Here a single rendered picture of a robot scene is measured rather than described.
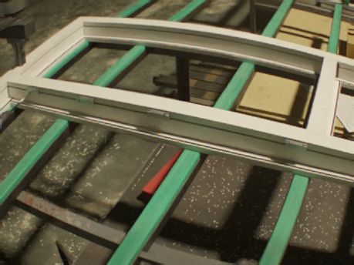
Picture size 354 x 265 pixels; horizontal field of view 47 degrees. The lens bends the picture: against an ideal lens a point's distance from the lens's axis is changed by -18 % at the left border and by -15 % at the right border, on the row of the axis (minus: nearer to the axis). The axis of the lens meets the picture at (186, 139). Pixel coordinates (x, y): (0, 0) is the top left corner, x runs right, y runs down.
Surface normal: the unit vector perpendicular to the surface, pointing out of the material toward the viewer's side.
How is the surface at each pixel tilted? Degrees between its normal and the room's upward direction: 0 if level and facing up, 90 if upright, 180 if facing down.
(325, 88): 0
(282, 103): 0
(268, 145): 90
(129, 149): 0
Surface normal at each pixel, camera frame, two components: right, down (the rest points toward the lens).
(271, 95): -0.03, -0.80
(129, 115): -0.39, 0.56
